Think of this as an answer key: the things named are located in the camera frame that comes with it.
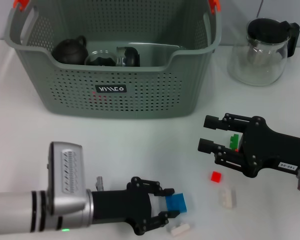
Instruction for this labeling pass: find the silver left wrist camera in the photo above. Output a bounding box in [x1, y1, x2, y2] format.
[46, 141, 87, 216]

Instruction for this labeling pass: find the glass pitcher black lid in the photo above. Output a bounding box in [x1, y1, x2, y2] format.
[226, 17, 300, 87]

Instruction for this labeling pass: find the flat white brick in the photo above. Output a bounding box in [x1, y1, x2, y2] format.
[168, 222, 192, 237]

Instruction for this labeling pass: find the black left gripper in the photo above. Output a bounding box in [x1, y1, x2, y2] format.
[91, 176, 182, 236]

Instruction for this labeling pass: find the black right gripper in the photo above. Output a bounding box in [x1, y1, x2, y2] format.
[197, 113, 300, 178]

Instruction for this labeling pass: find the orange bin clip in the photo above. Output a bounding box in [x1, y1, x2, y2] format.
[208, 0, 221, 13]
[13, 0, 31, 12]

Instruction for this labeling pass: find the blue square plate brick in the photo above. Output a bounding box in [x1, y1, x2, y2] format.
[164, 192, 189, 215]

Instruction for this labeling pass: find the dark clay teapot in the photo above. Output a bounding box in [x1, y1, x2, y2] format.
[51, 34, 89, 65]

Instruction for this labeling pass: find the chunky green brick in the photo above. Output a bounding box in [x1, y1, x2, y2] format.
[229, 134, 241, 150]

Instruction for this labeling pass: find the grey perforated storage bin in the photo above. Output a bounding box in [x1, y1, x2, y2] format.
[4, 0, 223, 120]

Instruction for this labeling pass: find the silver straight gripper plug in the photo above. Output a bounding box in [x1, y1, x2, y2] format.
[95, 175, 104, 192]

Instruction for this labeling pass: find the chunky white brick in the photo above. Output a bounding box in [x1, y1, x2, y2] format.
[218, 187, 238, 209]

